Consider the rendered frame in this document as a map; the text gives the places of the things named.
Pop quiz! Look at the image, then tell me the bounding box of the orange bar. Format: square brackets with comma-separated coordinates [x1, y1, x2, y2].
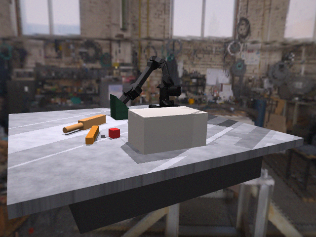
[85, 126, 99, 144]

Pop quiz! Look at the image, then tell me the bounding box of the red block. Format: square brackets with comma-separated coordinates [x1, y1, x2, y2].
[109, 128, 120, 139]

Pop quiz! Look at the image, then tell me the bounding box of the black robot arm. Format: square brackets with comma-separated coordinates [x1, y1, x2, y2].
[119, 56, 181, 108]

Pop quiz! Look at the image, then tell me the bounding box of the orange block with cylindrical handle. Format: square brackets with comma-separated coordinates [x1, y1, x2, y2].
[62, 114, 106, 133]

